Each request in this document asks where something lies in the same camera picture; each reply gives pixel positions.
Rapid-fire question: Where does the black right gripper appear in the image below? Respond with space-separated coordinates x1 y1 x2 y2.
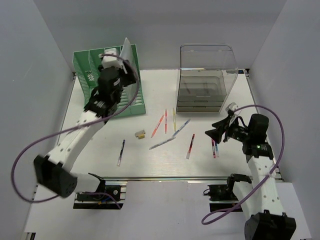
205 114 252 144

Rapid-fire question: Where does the clear plastic document folder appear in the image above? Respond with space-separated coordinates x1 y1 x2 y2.
119 37 134 64

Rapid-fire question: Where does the clear acrylic drawer cabinet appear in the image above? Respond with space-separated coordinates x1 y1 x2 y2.
176 43 239 114

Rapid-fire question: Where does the yellow eraser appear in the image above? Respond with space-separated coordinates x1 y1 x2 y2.
137 134 145 140

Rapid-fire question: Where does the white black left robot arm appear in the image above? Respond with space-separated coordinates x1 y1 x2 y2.
33 60 139 200

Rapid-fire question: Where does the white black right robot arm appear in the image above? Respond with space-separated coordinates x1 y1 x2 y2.
205 110 297 240

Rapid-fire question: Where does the dark red pen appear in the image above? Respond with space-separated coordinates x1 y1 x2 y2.
186 133 195 159

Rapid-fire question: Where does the green file organizer rack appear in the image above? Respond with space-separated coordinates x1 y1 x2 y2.
73 44 146 125

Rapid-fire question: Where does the light blue pen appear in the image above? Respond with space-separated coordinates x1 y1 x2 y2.
171 119 191 138

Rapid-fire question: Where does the yellow pen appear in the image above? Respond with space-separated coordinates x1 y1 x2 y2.
172 107 177 132

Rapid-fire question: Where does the red pink pen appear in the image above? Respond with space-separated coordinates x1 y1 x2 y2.
164 109 168 134

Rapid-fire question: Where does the orange pen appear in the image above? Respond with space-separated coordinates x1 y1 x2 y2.
151 114 164 138

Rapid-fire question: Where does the grey clear pen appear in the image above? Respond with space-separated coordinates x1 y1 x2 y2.
149 136 176 150

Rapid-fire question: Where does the dark blue pen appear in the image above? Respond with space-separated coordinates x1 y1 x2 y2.
117 139 126 167

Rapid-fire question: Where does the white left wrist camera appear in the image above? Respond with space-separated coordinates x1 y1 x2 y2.
101 47 125 69

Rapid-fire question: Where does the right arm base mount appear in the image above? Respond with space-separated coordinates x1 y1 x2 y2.
203 173 252 213

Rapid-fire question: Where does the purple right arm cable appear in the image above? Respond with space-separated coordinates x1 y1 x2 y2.
201 104 286 228

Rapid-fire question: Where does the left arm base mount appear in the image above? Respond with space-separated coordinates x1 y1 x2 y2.
73 173 127 210

